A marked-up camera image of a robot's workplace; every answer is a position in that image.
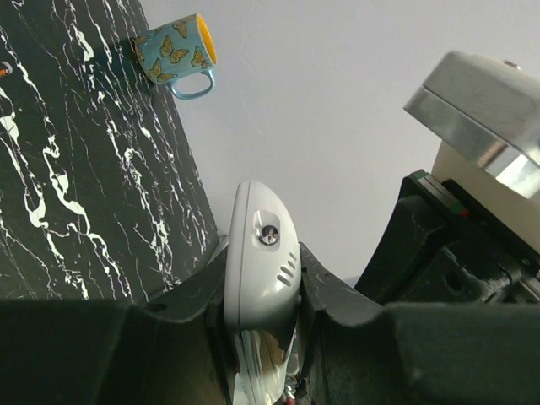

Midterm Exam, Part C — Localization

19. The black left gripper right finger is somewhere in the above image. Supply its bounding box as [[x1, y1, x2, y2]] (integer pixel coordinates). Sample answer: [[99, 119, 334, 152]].
[[297, 247, 539, 404]]

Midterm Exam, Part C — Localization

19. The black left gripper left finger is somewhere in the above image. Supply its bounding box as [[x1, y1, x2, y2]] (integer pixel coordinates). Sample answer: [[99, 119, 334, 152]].
[[1, 251, 235, 404]]

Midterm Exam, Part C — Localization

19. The white remote control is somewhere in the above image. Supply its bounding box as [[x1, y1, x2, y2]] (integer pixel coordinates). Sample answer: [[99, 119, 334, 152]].
[[224, 181, 301, 404]]

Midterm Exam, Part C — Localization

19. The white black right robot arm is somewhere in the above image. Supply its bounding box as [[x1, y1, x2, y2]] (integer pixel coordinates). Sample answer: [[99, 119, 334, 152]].
[[355, 51, 539, 304]]

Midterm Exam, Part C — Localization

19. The blue butterfly mug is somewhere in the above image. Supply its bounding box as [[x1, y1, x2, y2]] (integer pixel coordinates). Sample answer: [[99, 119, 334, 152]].
[[132, 13, 217, 100]]

